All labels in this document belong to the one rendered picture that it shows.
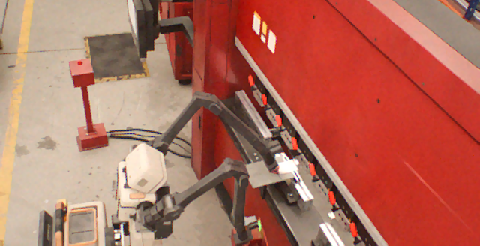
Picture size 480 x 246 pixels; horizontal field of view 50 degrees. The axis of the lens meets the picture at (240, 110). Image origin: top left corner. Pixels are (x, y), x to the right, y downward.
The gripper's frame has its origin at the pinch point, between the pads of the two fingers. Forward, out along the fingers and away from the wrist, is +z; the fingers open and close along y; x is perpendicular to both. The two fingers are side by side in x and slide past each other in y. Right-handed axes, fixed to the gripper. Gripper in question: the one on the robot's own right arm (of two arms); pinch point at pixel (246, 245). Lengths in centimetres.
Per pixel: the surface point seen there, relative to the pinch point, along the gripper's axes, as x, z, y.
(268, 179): 28.2, -14.5, 22.7
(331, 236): -13.8, -4.9, 45.1
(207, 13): 116, -78, 17
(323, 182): -2, -35, 47
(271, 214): 23.2, 11.8, 19.0
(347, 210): -23, -38, 52
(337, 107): 2, -80, 59
